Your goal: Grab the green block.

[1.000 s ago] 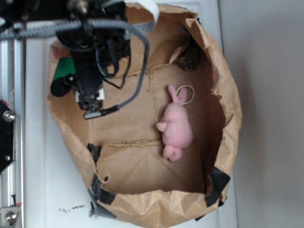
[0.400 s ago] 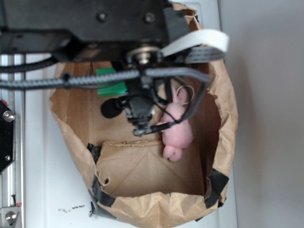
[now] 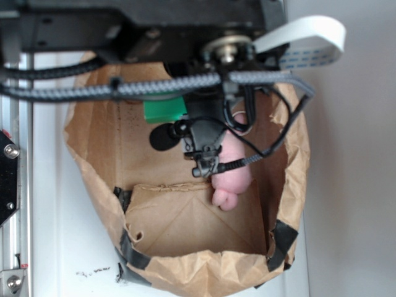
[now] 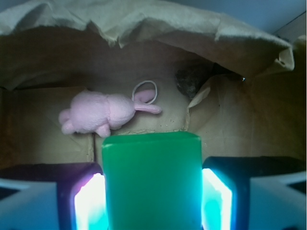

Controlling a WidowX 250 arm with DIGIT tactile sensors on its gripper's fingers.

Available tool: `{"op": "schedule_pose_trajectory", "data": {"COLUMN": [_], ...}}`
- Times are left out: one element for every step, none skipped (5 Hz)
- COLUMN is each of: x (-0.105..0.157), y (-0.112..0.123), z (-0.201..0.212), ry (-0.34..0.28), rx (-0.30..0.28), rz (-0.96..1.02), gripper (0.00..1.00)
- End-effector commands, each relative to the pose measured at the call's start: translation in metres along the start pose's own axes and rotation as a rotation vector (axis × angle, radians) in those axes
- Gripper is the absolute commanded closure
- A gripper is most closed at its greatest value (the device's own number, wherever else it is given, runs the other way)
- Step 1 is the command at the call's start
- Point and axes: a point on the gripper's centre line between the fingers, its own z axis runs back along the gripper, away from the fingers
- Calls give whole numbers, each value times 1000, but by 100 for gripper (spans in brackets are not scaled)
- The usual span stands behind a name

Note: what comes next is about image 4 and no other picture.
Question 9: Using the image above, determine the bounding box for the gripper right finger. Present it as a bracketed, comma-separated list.
[201, 156, 307, 230]

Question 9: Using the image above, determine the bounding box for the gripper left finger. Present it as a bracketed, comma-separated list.
[0, 162, 108, 230]

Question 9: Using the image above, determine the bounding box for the green rectangular block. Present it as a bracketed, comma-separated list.
[102, 132, 202, 230]

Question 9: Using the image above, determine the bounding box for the pink plush bunny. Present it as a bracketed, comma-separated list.
[59, 80, 162, 138]

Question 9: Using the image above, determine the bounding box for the brown paper bag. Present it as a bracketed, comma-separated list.
[0, 0, 306, 168]

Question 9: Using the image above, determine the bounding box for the dark brown rock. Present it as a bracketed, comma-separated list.
[175, 65, 210, 100]

